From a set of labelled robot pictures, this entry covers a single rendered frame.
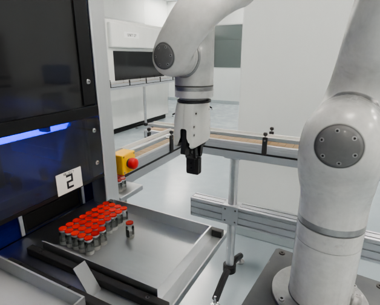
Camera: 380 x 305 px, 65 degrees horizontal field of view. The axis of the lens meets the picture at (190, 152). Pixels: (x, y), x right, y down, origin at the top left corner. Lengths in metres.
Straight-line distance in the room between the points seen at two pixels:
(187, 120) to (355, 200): 0.34
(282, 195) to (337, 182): 1.75
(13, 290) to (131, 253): 0.25
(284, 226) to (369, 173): 1.21
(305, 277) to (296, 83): 1.55
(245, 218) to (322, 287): 1.10
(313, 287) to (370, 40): 0.44
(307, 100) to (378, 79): 1.48
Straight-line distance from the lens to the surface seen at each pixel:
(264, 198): 2.30
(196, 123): 0.64
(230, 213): 1.74
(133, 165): 1.03
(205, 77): 0.63
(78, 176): 0.91
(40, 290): 0.75
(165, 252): 0.79
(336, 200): 0.55
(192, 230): 0.86
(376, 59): 0.55
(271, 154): 1.51
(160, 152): 1.44
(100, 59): 0.94
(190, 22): 0.54
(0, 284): 0.81
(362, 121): 0.47
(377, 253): 1.69
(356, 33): 0.55
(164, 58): 0.56
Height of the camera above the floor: 1.35
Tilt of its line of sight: 18 degrees down
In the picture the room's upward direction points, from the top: straight up
